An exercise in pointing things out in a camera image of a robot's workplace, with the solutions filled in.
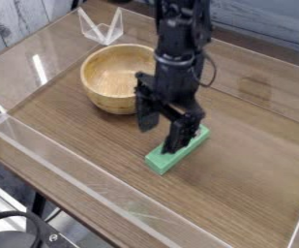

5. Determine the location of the clear acrylic tray wall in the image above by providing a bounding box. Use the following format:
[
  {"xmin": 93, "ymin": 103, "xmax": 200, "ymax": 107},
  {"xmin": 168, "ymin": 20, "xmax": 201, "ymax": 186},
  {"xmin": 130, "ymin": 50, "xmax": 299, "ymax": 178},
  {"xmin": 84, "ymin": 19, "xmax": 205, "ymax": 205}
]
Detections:
[{"xmin": 0, "ymin": 0, "xmax": 299, "ymax": 248}]

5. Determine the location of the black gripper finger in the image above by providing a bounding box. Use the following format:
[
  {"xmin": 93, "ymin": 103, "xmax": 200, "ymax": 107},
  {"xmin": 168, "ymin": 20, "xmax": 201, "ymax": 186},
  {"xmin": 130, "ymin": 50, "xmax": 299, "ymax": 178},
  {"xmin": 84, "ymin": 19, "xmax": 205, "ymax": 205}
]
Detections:
[
  {"xmin": 136, "ymin": 86, "xmax": 158, "ymax": 132},
  {"xmin": 161, "ymin": 113, "xmax": 200, "ymax": 154}
]

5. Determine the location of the black metal table leg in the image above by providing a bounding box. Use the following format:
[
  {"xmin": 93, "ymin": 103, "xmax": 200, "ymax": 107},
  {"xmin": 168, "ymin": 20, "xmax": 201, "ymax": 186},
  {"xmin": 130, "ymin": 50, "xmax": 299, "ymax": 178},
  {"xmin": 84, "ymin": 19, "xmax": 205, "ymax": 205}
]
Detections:
[{"xmin": 30, "ymin": 193, "xmax": 46, "ymax": 217}]

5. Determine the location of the metal bracket with screw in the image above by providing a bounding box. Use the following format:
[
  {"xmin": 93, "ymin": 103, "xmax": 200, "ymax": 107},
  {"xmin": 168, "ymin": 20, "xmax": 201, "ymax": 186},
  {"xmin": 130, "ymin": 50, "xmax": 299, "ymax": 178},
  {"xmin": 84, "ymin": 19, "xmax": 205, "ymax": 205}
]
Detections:
[{"xmin": 38, "ymin": 224, "xmax": 78, "ymax": 248}]

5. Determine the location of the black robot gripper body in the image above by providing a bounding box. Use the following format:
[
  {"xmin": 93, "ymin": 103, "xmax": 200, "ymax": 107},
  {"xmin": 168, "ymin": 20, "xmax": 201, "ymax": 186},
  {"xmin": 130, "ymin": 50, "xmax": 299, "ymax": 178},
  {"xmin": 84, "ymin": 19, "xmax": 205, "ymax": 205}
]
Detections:
[{"xmin": 134, "ymin": 54, "xmax": 204, "ymax": 123}]

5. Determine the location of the light wooden bowl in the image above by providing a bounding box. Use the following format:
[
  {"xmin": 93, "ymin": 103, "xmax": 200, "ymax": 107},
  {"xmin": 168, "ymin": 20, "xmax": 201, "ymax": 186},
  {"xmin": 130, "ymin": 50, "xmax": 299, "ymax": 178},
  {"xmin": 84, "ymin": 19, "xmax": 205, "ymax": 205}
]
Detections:
[{"xmin": 80, "ymin": 44, "xmax": 153, "ymax": 115}]

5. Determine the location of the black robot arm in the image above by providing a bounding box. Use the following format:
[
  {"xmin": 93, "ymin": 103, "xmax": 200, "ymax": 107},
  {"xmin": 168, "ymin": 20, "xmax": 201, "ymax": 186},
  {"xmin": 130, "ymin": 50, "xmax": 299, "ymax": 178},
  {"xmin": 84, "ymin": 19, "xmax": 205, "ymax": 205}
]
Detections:
[{"xmin": 134, "ymin": 0, "xmax": 212, "ymax": 154}]

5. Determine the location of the clear acrylic corner bracket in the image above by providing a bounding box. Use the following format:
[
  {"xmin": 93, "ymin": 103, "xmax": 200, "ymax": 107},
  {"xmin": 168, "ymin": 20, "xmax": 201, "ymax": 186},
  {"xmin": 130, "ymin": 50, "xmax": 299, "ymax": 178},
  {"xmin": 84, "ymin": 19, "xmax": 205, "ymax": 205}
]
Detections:
[{"xmin": 76, "ymin": 8, "xmax": 122, "ymax": 46}]

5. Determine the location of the green rectangular block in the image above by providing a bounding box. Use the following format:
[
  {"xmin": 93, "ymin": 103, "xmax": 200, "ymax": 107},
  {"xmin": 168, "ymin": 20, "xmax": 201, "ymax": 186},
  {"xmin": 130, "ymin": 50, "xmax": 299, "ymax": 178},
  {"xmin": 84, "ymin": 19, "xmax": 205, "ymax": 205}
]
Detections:
[{"xmin": 144, "ymin": 125, "xmax": 209, "ymax": 175}]

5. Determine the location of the black cable loop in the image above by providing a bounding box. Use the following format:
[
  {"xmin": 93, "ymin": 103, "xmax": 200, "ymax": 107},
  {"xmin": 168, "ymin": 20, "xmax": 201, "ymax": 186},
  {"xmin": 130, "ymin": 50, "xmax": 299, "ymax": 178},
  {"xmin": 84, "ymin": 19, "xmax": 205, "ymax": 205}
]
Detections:
[{"xmin": 0, "ymin": 210, "xmax": 44, "ymax": 248}]

